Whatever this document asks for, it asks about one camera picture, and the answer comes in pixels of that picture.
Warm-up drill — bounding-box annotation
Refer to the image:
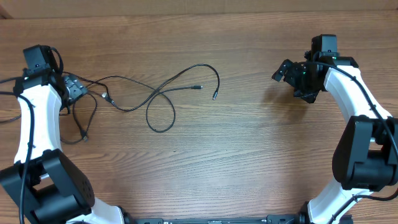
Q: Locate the thin black USB-C cable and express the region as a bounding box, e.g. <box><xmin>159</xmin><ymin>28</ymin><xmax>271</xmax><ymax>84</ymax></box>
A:
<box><xmin>0</xmin><ymin>63</ymin><xmax>221</xmax><ymax>124</ymax></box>

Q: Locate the thick black USB-A cable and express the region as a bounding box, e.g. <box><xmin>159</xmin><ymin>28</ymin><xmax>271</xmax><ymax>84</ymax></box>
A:
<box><xmin>72</xmin><ymin>75</ymin><xmax>204</xmax><ymax>142</ymax></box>

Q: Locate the short black cable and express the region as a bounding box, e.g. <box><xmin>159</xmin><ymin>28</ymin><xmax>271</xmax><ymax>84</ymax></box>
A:
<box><xmin>59</xmin><ymin>90</ymin><xmax>115</xmax><ymax>145</ymax></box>

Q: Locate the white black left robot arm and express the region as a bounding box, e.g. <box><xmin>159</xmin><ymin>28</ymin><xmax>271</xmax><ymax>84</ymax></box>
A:
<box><xmin>1</xmin><ymin>45</ymin><xmax>134</xmax><ymax>223</ymax></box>

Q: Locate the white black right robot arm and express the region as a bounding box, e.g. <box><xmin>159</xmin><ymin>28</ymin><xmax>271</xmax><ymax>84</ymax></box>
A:
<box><xmin>265</xmin><ymin>34</ymin><xmax>397</xmax><ymax>223</ymax></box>

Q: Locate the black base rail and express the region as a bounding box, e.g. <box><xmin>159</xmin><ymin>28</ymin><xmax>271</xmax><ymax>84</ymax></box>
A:
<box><xmin>125</xmin><ymin>213</ymin><xmax>310</xmax><ymax>224</ymax></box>

